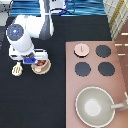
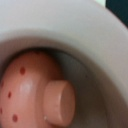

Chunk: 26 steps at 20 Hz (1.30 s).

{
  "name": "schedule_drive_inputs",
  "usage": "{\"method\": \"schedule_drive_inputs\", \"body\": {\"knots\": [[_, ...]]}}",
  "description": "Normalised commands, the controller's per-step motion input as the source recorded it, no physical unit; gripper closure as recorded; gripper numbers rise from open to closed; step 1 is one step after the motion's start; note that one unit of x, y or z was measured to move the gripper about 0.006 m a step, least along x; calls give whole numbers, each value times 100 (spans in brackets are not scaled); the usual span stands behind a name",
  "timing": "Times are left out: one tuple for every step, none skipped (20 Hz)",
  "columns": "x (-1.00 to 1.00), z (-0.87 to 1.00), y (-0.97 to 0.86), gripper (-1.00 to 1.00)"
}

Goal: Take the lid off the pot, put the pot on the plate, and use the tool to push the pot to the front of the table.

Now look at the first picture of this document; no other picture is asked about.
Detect white gripper body blue ring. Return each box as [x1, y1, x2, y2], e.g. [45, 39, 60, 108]
[9, 45, 48, 64]

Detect pink pot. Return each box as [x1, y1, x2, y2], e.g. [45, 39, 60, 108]
[34, 60, 47, 72]

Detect cream round plate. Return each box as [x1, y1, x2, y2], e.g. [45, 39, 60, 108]
[31, 60, 51, 75]

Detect cream slotted spatula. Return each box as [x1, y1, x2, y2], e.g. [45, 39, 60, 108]
[12, 63, 23, 76]

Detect pink pot lid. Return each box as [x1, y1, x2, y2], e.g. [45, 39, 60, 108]
[74, 43, 89, 57]

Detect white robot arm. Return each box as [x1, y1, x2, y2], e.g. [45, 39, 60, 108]
[6, 0, 66, 64]

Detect black table mat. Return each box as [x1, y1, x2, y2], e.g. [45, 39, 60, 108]
[0, 15, 111, 128]

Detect black burner bottom left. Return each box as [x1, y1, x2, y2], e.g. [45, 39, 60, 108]
[75, 62, 91, 77]

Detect black burner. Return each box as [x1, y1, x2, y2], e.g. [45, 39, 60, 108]
[96, 45, 111, 58]
[75, 62, 91, 77]
[98, 62, 115, 76]

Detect brown stove top board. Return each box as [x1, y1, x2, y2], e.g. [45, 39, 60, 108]
[66, 41, 128, 128]

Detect black burner top right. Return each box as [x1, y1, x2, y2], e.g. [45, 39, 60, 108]
[96, 45, 111, 58]

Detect black burner bottom right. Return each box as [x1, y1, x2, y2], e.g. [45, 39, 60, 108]
[98, 62, 115, 76]

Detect grey frying pan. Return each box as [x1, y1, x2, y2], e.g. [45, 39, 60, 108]
[75, 87, 128, 128]

